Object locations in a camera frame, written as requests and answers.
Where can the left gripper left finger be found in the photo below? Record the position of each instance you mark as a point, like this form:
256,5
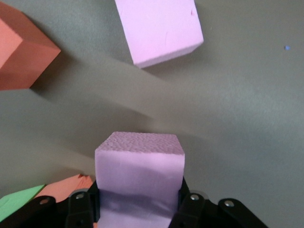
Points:
78,211

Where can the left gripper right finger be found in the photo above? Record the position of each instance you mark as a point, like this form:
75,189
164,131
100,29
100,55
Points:
202,213

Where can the brown table cover sheet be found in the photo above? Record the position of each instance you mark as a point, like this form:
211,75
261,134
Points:
237,118

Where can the tiny purple foam crumb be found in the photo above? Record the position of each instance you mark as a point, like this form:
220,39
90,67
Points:
287,47

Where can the green foam cube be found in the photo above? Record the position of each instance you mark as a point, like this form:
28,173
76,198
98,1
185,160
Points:
16,199

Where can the pink foam cube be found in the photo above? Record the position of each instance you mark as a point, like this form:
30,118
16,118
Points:
159,31
140,171

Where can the orange foam cube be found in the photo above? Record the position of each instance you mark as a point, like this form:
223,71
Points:
21,59
71,185

